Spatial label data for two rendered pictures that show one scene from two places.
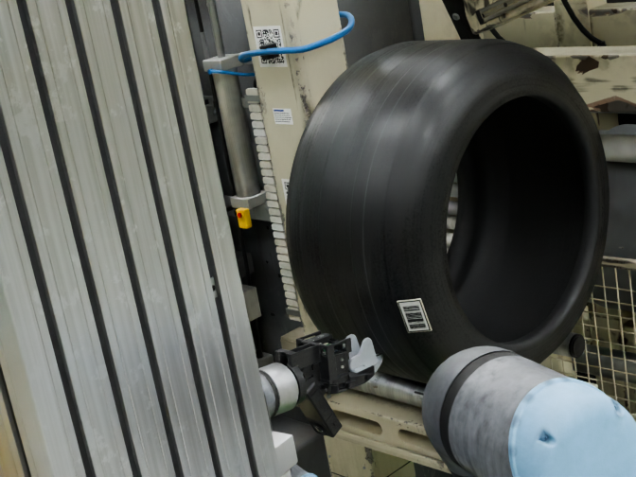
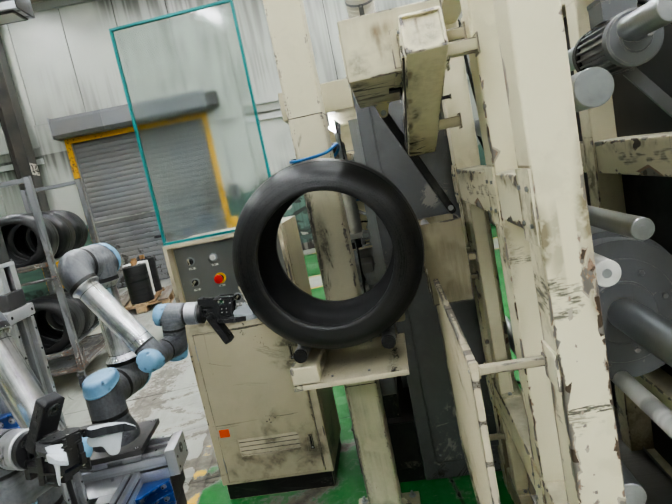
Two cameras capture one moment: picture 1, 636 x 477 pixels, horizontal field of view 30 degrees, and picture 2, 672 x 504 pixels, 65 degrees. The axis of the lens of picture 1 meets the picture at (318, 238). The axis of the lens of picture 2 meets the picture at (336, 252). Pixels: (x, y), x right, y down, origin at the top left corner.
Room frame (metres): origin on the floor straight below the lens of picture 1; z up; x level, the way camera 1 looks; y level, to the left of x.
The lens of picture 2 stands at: (0.87, -1.53, 1.44)
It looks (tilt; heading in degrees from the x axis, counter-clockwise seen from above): 8 degrees down; 48
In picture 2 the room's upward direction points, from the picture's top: 12 degrees counter-clockwise
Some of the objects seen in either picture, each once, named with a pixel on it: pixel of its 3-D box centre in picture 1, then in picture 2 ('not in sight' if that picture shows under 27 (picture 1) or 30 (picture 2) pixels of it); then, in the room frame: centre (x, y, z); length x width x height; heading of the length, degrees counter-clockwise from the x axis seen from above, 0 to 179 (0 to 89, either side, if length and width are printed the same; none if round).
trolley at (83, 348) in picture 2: not in sight; (52, 280); (2.21, 4.16, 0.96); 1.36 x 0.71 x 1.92; 51
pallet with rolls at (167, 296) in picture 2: not in sight; (142, 281); (4.00, 6.58, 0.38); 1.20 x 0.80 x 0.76; 59
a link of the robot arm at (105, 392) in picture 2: not in sight; (105, 392); (1.36, 0.28, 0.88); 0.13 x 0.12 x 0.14; 34
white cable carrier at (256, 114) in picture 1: (284, 204); not in sight; (2.24, 0.05, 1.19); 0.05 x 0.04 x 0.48; 131
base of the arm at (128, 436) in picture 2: not in sight; (113, 426); (1.35, 0.28, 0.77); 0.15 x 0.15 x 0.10
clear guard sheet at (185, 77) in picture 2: not in sight; (196, 127); (2.07, 0.55, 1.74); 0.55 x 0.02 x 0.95; 131
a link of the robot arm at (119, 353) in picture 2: not in sight; (112, 320); (1.46, 0.36, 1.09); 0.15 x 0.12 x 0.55; 34
